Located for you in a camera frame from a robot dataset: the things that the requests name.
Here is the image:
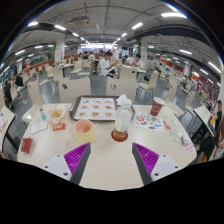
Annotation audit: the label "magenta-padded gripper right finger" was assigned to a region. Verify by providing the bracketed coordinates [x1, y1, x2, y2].
[131, 142, 183, 186]

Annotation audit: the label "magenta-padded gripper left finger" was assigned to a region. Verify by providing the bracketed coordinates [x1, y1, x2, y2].
[42, 142, 92, 186]

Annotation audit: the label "clear plastic drink bottle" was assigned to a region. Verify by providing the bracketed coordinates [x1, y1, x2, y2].
[112, 98, 134, 141]

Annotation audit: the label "clear plastic wrapper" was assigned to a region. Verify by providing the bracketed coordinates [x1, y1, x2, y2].
[170, 127, 184, 144]

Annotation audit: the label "flat red pouch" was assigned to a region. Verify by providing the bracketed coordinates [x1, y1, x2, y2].
[20, 137, 33, 154]

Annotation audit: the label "white printed card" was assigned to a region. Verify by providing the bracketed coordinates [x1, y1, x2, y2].
[29, 120, 49, 135]

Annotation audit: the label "yellow mug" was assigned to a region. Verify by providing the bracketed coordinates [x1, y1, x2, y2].
[73, 119, 97, 145]

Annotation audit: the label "colourful printed paper flyer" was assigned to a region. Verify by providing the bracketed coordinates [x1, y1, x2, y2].
[133, 111, 165, 133]

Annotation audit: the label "clear bag with snack food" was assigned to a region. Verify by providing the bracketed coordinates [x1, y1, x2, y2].
[45, 104, 69, 126]

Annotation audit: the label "small teal bottle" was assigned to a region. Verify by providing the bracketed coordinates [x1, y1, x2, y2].
[39, 107, 47, 121]

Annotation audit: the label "flat round red coaster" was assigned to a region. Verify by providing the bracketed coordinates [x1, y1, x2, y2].
[110, 129, 129, 143]

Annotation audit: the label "red paper cup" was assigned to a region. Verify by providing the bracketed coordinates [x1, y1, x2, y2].
[149, 96, 166, 117]

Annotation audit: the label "white black-edged table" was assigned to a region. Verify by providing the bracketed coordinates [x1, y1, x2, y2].
[193, 105, 216, 130]
[0, 105, 16, 153]

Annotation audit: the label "brown tray with paper liner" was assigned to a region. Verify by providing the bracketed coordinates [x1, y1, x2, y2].
[69, 95, 136, 122]

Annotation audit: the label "beige chair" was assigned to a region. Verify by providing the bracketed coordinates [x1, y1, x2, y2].
[58, 77, 92, 104]
[105, 78, 138, 101]

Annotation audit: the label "white napkin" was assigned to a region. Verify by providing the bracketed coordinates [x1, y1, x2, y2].
[115, 93, 128, 106]

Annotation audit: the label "group of beige chairs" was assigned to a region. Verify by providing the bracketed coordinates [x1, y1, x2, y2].
[9, 58, 201, 124]

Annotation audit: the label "ceiling air conditioner unit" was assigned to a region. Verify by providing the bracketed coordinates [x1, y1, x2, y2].
[69, 15, 91, 27]

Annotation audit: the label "ceiling strip lights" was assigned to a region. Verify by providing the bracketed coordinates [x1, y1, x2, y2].
[0, 13, 223, 74]

